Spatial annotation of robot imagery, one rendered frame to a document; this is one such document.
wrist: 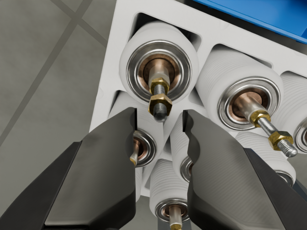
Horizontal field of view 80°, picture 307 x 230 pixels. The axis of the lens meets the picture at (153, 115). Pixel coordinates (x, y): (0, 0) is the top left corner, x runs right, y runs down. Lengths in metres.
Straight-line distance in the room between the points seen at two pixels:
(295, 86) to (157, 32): 0.23
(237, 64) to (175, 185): 0.23
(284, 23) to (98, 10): 0.41
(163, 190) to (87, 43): 0.37
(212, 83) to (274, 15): 0.30
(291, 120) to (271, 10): 0.28
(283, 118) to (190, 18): 0.19
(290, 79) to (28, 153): 0.74
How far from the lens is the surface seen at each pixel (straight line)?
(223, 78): 0.24
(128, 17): 0.28
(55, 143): 0.67
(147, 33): 0.21
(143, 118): 0.26
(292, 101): 0.32
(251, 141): 0.38
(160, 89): 0.16
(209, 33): 0.29
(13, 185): 0.92
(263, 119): 0.23
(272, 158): 0.36
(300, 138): 0.33
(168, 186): 0.36
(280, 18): 0.53
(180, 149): 0.29
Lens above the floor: 0.46
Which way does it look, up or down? 60 degrees down
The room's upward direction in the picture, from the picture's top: 178 degrees counter-clockwise
